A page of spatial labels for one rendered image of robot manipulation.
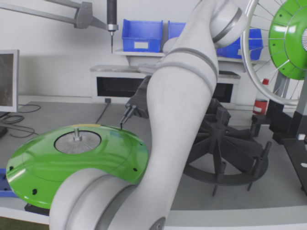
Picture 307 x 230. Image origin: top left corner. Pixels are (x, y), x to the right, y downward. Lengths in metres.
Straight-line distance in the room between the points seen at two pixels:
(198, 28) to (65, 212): 0.30
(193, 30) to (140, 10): 0.96
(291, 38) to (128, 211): 0.74
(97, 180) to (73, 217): 0.04
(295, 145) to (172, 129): 0.64
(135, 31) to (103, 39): 0.20
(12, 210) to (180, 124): 0.50
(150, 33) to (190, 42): 0.95
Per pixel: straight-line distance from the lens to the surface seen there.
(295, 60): 0.83
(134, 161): 0.42
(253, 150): 0.69
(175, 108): 0.22
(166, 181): 0.20
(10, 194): 0.64
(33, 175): 0.42
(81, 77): 1.39
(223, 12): 0.43
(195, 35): 0.32
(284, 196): 0.69
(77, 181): 0.21
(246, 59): 0.75
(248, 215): 0.58
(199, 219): 0.53
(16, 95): 1.10
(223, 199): 0.60
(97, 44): 1.33
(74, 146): 0.45
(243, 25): 0.45
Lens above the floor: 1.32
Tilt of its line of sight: 22 degrees down
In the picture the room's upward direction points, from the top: 3 degrees clockwise
